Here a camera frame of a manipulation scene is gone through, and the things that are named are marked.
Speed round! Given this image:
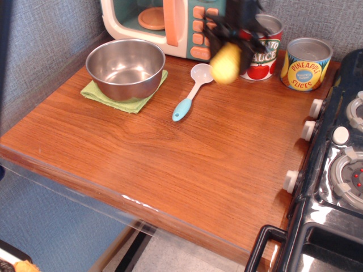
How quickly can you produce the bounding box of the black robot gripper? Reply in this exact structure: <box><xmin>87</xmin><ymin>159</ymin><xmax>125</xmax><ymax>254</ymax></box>
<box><xmin>203</xmin><ymin>1</ymin><xmax>269</xmax><ymax>75</ymax></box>

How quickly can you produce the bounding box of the yellow toy corn cob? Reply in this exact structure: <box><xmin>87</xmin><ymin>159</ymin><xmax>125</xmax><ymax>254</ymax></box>
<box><xmin>210</xmin><ymin>42</ymin><xmax>241</xmax><ymax>84</ymax></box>

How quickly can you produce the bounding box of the tomato sauce can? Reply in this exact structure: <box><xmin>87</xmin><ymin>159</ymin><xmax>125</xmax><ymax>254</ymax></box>
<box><xmin>240</xmin><ymin>14</ymin><xmax>284</xmax><ymax>81</ymax></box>

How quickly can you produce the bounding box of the teal toy microwave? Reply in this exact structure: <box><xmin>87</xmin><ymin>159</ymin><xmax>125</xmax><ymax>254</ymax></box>
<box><xmin>100</xmin><ymin>1</ymin><xmax>227</xmax><ymax>61</ymax></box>

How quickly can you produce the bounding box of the pineapple slices can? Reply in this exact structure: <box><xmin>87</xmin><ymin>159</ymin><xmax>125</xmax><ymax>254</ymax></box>
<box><xmin>280</xmin><ymin>37</ymin><xmax>333</xmax><ymax>92</ymax></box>

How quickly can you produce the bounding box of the white stove knob rear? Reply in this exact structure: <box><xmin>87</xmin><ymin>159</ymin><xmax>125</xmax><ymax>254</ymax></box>
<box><xmin>309</xmin><ymin>99</ymin><xmax>324</xmax><ymax>119</ymax></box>

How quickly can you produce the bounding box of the white stove knob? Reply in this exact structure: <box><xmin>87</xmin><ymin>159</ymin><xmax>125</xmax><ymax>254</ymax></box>
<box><xmin>301</xmin><ymin>121</ymin><xmax>316</xmax><ymax>142</ymax></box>
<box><xmin>309</xmin><ymin>99</ymin><xmax>324</xmax><ymax>119</ymax></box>
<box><xmin>283</xmin><ymin>170</ymin><xmax>299</xmax><ymax>194</ymax></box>

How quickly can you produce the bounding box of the stainless steel bowl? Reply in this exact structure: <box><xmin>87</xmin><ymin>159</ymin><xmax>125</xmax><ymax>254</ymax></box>
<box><xmin>86</xmin><ymin>39</ymin><xmax>166</xmax><ymax>103</ymax></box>

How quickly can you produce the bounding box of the white stove knob middle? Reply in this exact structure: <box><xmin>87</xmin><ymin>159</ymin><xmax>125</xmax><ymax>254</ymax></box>
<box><xmin>301</xmin><ymin>121</ymin><xmax>316</xmax><ymax>142</ymax></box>

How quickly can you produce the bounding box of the white round stove button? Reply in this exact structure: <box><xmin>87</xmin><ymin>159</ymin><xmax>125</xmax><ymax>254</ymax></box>
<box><xmin>332</xmin><ymin>126</ymin><xmax>349</xmax><ymax>145</ymax></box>

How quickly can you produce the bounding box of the grey stove burner rear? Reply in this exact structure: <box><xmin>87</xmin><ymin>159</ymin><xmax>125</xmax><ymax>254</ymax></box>
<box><xmin>346</xmin><ymin>91</ymin><xmax>363</xmax><ymax>133</ymax></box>

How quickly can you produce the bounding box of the grey stove burner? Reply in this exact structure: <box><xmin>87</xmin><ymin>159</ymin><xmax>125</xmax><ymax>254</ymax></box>
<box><xmin>346</xmin><ymin>91</ymin><xmax>363</xmax><ymax>133</ymax></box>
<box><xmin>329</xmin><ymin>147</ymin><xmax>362</xmax><ymax>210</ymax></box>

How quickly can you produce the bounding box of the white stove knob front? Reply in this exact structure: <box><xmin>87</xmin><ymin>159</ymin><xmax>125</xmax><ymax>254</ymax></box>
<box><xmin>283</xmin><ymin>170</ymin><xmax>299</xmax><ymax>194</ymax></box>

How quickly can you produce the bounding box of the green folded cloth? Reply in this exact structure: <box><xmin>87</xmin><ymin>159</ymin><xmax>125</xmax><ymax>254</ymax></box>
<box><xmin>80</xmin><ymin>70</ymin><xmax>168</xmax><ymax>114</ymax></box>

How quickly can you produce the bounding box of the grey stove burner front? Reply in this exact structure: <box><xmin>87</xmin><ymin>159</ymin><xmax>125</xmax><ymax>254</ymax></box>
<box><xmin>329</xmin><ymin>147</ymin><xmax>362</xmax><ymax>210</ymax></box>

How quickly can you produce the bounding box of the black toy stove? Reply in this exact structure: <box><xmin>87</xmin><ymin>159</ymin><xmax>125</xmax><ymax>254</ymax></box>
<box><xmin>271</xmin><ymin>49</ymin><xmax>362</xmax><ymax>271</ymax></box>

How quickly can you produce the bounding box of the white spoon with teal handle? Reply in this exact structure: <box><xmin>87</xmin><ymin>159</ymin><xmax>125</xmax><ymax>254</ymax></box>
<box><xmin>172</xmin><ymin>63</ymin><xmax>213</xmax><ymax>122</ymax></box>

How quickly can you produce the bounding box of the black oven door handle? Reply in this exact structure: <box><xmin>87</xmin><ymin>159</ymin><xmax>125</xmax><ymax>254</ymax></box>
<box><xmin>245</xmin><ymin>224</ymin><xmax>287</xmax><ymax>272</ymax></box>

